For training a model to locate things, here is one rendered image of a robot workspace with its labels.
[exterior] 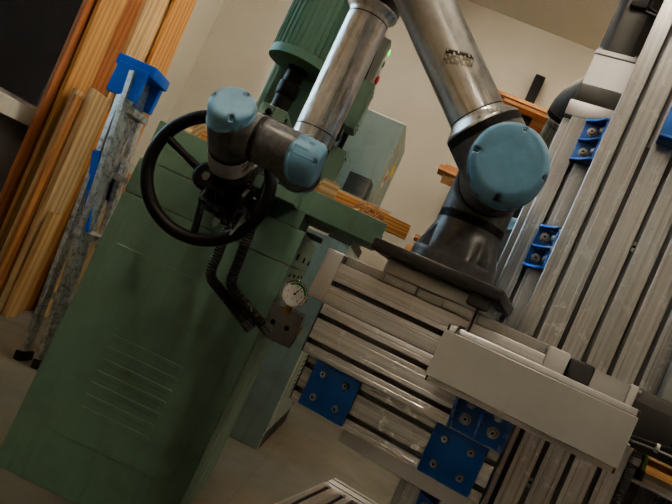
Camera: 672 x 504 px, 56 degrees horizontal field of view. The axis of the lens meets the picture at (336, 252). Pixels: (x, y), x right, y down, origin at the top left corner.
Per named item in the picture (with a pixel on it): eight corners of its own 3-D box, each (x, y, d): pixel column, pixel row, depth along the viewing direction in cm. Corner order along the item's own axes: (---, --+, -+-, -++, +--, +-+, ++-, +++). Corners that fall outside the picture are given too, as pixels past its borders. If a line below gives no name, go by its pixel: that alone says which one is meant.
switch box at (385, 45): (353, 77, 195) (374, 31, 195) (352, 87, 205) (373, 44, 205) (371, 85, 195) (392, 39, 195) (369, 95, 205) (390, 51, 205)
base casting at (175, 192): (121, 189, 150) (138, 154, 150) (183, 215, 207) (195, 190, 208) (291, 267, 148) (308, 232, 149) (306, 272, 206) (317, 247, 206)
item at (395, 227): (175, 134, 166) (181, 120, 166) (177, 135, 168) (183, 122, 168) (405, 239, 164) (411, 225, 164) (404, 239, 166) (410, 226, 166)
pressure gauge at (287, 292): (272, 308, 141) (287, 275, 142) (274, 307, 145) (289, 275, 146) (297, 320, 141) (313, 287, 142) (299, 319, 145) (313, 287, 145)
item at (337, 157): (301, 175, 181) (319, 138, 182) (303, 179, 188) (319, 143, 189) (331, 189, 181) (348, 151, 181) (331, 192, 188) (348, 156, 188)
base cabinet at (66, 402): (-12, 463, 146) (120, 188, 149) (88, 412, 204) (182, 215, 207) (161, 546, 145) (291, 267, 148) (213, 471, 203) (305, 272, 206)
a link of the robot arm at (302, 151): (334, 156, 105) (275, 128, 106) (328, 138, 94) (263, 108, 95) (313, 198, 105) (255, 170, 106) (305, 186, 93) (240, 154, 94)
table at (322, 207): (135, 132, 141) (146, 107, 141) (172, 159, 171) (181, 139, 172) (380, 244, 139) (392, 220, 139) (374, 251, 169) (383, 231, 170)
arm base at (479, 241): (493, 296, 112) (516, 246, 112) (485, 284, 98) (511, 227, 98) (418, 264, 118) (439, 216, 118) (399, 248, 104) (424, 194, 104)
